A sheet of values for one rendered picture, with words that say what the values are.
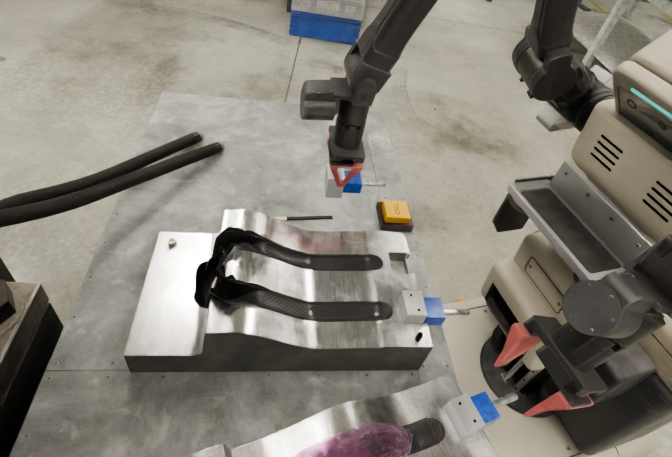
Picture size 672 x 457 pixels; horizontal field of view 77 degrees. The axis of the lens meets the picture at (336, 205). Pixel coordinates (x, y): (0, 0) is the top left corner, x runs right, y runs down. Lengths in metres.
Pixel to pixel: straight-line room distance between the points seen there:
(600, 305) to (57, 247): 1.98
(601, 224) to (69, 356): 0.94
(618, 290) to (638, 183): 0.37
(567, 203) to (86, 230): 1.88
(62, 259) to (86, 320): 1.21
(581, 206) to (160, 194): 0.89
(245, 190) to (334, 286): 0.39
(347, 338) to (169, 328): 0.30
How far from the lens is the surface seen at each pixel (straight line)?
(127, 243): 0.99
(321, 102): 0.77
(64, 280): 2.02
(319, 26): 3.90
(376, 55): 0.71
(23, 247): 2.20
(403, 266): 0.89
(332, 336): 0.75
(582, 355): 0.60
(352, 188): 0.91
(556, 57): 0.82
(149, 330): 0.79
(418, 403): 0.76
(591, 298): 0.52
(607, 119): 0.88
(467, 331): 1.60
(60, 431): 0.82
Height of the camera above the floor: 1.53
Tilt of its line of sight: 43 degrees down
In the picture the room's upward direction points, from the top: 12 degrees clockwise
